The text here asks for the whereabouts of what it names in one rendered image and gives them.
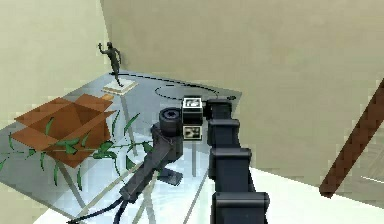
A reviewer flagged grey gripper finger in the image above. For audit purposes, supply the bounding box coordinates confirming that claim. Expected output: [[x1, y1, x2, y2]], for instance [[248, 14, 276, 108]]
[[66, 195, 127, 224]]

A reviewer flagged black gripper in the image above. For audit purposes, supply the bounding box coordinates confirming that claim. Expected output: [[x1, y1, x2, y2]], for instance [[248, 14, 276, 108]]
[[112, 106, 184, 224]]

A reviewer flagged green leafy plant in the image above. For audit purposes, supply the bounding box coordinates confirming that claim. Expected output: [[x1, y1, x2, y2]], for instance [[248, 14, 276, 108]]
[[0, 111, 154, 192]]

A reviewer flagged brown cardboard carton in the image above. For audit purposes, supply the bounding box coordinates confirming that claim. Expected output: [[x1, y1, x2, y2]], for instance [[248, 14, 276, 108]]
[[11, 93, 117, 169]]

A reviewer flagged glass table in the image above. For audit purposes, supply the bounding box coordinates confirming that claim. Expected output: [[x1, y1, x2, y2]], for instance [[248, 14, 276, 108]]
[[0, 71, 244, 224]]

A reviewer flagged dark figure statue white base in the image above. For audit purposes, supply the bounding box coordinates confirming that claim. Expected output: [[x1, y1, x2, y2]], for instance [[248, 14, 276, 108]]
[[97, 41, 139, 97]]

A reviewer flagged brown wooden beam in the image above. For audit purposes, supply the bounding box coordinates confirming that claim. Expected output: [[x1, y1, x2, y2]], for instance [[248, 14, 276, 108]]
[[318, 78, 384, 199]]

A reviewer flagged thin black cord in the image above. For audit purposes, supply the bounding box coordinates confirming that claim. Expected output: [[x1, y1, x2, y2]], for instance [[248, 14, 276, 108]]
[[109, 71, 237, 102]]

